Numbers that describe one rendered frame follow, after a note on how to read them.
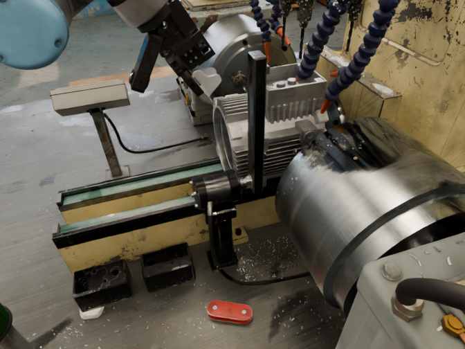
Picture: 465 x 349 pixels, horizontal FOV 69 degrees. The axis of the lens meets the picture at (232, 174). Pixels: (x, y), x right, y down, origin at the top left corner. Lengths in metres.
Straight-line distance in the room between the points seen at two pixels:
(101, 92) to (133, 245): 0.37
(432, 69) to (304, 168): 0.35
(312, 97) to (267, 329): 0.45
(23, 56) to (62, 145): 0.79
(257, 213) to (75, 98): 0.51
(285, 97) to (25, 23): 0.42
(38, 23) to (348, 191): 0.41
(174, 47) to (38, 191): 0.62
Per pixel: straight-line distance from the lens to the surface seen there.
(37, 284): 0.86
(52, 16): 0.47
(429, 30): 0.75
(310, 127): 0.67
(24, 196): 1.10
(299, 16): 0.62
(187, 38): 0.65
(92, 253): 0.78
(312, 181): 0.48
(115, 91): 0.88
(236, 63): 0.88
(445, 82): 0.72
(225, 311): 0.69
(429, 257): 0.37
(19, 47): 0.48
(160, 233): 0.75
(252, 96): 0.52
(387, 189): 0.43
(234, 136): 0.63
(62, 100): 0.90
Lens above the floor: 1.43
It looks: 40 degrees down
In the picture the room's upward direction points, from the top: 2 degrees counter-clockwise
